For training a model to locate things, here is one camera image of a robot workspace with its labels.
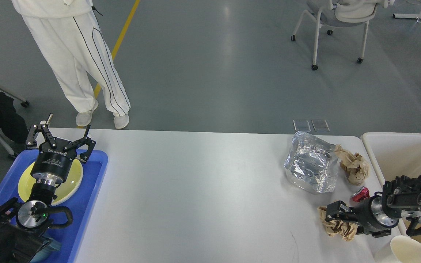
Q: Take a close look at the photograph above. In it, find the crushed red soda can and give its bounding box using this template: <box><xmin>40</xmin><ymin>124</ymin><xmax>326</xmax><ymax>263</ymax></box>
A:
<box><xmin>350</xmin><ymin>187</ymin><xmax>370</xmax><ymax>203</ymax></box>

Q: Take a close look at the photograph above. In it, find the teal green mug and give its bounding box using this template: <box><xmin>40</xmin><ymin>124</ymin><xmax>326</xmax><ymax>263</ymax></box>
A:
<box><xmin>30</xmin><ymin>238</ymin><xmax>62</xmax><ymax>263</ymax></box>

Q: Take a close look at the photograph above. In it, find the floor socket cover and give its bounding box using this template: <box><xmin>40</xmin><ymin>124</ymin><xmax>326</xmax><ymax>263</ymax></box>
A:
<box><xmin>311</xmin><ymin>119</ymin><xmax>330</xmax><ymax>133</ymax></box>
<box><xmin>293</xmin><ymin>119</ymin><xmax>311</xmax><ymax>133</ymax></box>

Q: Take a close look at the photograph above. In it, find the aluminium foil tray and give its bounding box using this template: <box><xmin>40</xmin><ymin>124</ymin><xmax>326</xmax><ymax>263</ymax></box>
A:
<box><xmin>284</xmin><ymin>131</ymin><xmax>339</xmax><ymax>194</ymax></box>

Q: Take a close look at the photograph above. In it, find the person in white tracksuit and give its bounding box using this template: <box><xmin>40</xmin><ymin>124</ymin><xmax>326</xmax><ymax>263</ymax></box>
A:
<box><xmin>12</xmin><ymin>0</ymin><xmax>130</xmax><ymax>129</ymax></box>

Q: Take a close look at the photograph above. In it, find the white paper cup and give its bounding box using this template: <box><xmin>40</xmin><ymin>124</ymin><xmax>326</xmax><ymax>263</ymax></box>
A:
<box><xmin>373</xmin><ymin>235</ymin><xmax>421</xmax><ymax>263</ymax></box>

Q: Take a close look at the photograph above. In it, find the person in black trousers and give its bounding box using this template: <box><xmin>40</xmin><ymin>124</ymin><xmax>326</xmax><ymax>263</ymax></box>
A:
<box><xmin>0</xmin><ymin>92</ymin><xmax>29</xmax><ymax>144</ymax></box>

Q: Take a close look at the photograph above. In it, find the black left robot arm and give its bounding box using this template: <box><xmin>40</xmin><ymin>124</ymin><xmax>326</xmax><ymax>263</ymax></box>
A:
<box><xmin>0</xmin><ymin>114</ymin><xmax>96</xmax><ymax>263</ymax></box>

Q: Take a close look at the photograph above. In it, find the yellow plastic plate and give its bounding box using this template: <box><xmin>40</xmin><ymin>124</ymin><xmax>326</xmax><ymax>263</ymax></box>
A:
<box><xmin>17</xmin><ymin>159</ymin><xmax>83</xmax><ymax>205</ymax></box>

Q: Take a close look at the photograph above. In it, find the blue plastic tray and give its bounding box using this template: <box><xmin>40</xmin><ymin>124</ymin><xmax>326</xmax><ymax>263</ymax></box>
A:
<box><xmin>0</xmin><ymin>150</ymin><xmax>108</xmax><ymax>263</ymax></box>

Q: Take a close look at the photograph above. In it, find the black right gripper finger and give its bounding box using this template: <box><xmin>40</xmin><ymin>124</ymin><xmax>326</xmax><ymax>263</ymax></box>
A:
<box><xmin>355</xmin><ymin>228</ymin><xmax>391</xmax><ymax>238</ymax></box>
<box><xmin>325</xmin><ymin>201</ymin><xmax>357</xmax><ymax>224</ymax></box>

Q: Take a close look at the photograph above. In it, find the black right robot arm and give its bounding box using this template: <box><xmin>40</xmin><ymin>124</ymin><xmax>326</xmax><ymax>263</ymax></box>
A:
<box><xmin>324</xmin><ymin>174</ymin><xmax>421</xmax><ymax>238</ymax></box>

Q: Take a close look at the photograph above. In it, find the white plastic bin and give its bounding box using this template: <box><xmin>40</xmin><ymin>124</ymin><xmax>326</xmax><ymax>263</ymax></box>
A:
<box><xmin>361</xmin><ymin>133</ymin><xmax>421</xmax><ymax>243</ymax></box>

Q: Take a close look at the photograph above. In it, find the left floor socket cover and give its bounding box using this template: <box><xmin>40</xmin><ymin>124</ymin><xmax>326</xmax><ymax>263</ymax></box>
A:
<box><xmin>293</xmin><ymin>119</ymin><xmax>311</xmax><ymax>133</ymax></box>

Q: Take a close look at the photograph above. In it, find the right floor socket cover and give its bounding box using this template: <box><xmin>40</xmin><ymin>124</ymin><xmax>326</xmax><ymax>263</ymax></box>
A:
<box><xmin>311</xmin><ymin>119</ymin><xmax>330</xmax><ymax>133</ymax></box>

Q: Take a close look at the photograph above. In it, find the brown paper ball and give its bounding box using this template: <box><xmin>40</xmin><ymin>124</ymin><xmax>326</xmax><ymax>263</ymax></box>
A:
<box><xmin>334</xmin><ymin>144</ymin><xmax>370</xmax><ymax>186</ymax></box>

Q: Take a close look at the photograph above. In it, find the white grey office chair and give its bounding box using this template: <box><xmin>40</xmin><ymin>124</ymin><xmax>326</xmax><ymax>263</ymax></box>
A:
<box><xmin>291</xmin><ymin>0</ymin><xmax>394</xmax><ymax>70</ymax></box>

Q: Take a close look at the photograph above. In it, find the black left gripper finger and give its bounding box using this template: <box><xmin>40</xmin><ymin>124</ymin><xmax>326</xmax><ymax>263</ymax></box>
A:
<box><xmin>70</xmin><ymin>125</ymin><xmax>97</xmax><ymax>163</ymax></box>
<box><xmin>26</xmin><ymin>113</ymin><xmax>57</xmax><ymax>150</ymax></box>

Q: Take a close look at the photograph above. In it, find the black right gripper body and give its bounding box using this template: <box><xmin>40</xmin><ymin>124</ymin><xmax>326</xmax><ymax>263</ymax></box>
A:
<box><xmin>354</xmin><ymin>196</ymin><xmax>399</xmax><ymax>232</ymax></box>

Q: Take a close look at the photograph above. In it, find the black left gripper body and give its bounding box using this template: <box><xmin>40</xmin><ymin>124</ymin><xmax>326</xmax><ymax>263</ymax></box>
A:
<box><xmin>30</xmin><ymin>142</ymin><xmax>77</xmax><ymax>186</ymax></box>

